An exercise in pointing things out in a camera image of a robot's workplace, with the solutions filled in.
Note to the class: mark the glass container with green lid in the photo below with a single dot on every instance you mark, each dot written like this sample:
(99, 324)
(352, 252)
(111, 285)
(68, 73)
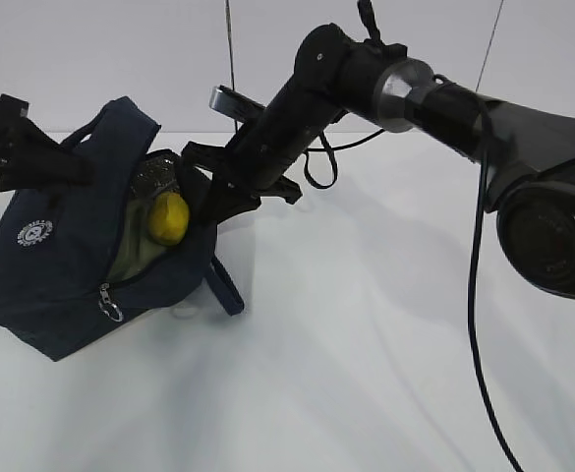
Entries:
(137, 250)

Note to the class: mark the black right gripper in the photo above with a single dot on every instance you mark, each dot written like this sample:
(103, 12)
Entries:
(219, 191)

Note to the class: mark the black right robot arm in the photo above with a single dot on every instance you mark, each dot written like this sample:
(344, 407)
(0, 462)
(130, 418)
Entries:
(527, 155)

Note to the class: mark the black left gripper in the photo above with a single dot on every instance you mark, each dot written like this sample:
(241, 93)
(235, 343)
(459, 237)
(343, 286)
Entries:
(33, 160)

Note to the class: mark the dark navy fabric lunch bag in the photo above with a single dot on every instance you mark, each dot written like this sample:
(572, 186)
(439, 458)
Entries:
(57, 244)

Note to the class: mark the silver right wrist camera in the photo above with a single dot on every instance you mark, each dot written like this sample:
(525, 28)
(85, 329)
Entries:
(234, 105)

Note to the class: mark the yellow lemon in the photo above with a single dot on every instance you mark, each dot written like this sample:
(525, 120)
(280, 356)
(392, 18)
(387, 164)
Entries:
(168, 219)

